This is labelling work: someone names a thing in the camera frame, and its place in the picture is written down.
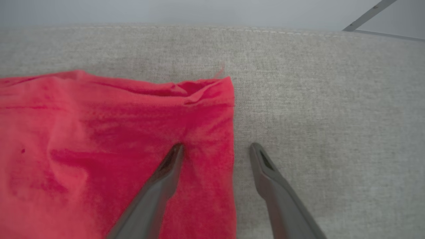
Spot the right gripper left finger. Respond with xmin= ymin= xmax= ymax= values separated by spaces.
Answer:
xmin=106 ymin=143 xmax=185 ymax=239

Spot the grey metal frame bar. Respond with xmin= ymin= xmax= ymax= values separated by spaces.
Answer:
xmin=354 ymin=0 xmax=425 ymax=42

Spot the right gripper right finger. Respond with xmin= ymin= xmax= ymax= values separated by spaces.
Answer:
xmin=250 ymin=143 xmax=328 ymax=239

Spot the red and white jersey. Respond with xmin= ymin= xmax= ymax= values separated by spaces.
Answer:
xmin=0 ymin=69 xmax=237 ymax=239

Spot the grey slanted metal bar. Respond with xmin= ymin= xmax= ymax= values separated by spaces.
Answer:
xmin=342 ymin=0 xmax=397 ymax=32

